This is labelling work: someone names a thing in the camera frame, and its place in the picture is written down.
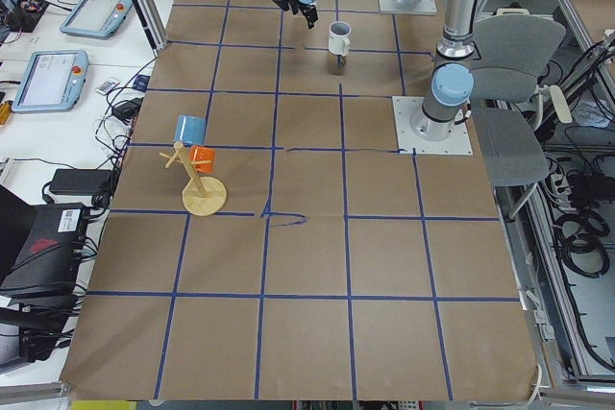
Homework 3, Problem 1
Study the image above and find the black computer case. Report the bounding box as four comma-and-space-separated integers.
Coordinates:
1, 187, 87, 301

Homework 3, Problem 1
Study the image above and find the blue mug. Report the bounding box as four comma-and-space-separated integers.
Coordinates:
174, 114, 207, 146

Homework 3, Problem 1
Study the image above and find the grey office chair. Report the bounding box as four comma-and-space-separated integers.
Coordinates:
470, 13, 572, 221

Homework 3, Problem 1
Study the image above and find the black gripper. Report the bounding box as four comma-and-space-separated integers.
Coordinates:
286, 0, 318, 30

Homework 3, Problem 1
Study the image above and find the upper teach pendant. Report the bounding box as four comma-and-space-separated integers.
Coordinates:
60, 0, 133, 39

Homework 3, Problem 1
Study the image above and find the teach pendant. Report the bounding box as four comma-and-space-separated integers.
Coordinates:
12, 50, 89, 113
60, 0, 133, 39

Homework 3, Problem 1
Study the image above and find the lower teach pendant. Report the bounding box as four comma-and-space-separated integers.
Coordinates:
12, 50, 89, 113

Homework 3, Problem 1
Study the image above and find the orange mug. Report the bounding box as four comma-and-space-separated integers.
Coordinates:
189, 145, 215, 174

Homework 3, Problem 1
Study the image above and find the wooden mug tree stand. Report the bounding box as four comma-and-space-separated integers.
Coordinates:
160, 141, 227, 216

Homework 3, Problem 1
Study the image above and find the white grey mug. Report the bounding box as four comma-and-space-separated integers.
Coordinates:
328, 21, 352, 57

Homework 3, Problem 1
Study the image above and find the black power adapter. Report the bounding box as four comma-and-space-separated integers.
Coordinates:
49, 169, 111, 196

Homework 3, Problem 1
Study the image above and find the small remote control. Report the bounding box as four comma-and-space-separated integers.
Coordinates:
95, 77, 120, 96

